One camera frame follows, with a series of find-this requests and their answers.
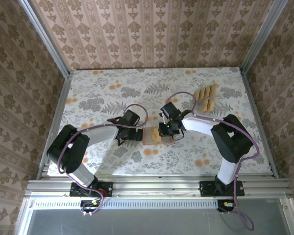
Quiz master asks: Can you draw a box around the floral patterned table cover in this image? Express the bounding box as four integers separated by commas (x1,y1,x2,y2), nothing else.
48,68,272,176

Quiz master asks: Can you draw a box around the grey metal sheet panel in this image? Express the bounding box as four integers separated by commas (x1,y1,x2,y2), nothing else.
13,198,294,235

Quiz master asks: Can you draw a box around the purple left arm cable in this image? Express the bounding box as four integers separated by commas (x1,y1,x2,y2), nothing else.
56,104,148,217

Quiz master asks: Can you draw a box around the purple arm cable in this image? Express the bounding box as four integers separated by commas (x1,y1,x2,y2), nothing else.
56,104,148,217
167,91,260,232

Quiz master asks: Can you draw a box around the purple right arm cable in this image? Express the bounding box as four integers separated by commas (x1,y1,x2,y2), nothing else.
167,91,260,232

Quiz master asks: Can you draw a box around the wide aluminium base rail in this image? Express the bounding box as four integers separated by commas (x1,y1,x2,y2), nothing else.
24,174,293,198

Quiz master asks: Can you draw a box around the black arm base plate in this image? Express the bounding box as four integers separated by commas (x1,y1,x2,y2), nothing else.
70,181,114,198
199,180,245,198

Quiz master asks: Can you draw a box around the white slotted cable duct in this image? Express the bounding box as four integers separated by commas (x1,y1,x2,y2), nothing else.
29,197,237,209

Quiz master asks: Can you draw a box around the aluminium table side rail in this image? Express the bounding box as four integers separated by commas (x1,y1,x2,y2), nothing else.
239,67,280,179
35,70,73,181

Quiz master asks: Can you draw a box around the black connector bracket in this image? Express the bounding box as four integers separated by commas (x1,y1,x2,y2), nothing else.
217,199,238,212
80,199,102,213

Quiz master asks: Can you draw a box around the aluminium frame corner post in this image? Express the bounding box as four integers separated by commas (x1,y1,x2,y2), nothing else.
239,0,289,75
19,0,72,78

